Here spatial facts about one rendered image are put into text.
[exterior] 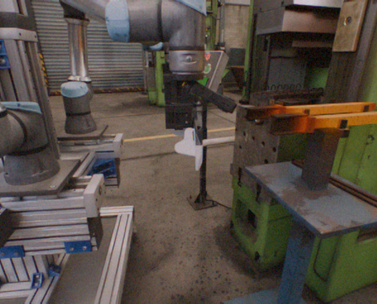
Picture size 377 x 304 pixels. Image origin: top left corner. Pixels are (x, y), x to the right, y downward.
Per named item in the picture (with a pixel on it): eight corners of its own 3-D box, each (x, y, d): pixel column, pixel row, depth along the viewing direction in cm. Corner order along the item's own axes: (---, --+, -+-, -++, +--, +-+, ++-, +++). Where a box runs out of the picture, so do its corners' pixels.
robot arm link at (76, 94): (62, 114, 112) (55, 83, 107) (67, 108, 125) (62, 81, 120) (89, 112, 115) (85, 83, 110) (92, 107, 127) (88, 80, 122)
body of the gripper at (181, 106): (165, 123, 59) (163, 71, 55) (199, 122, 60) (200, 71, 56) (166, 132, 52) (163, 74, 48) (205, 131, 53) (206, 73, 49)
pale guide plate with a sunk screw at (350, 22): (352, 51, 90) (364, -2, 84) (331, 51, 98) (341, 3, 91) (356, 51, 91) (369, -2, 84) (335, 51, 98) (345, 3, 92)
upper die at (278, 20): (281, 31, 106) (284, 6, 102) (255, 35, 123) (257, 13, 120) (351, 33, 119) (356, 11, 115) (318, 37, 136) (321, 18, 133)
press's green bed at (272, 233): (259, 274, 139) (269, 205, 121) (228, 232, 171) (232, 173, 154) (331, 249, 156) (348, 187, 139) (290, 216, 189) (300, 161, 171)
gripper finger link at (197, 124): (193, 149, 54) (190, 113, 56) (200, 149, 54) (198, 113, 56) (195, 143, 49) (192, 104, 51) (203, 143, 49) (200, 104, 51)
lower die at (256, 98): (271, 111, 119) (273, 94, 116) (248, 104, 136) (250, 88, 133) (334, 106, 132) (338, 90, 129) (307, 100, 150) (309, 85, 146)
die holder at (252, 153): (269, 206, 121) (281, 119, 104) (231, 173, 154) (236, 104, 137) (350, 187, 139) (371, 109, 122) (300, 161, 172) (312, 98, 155)
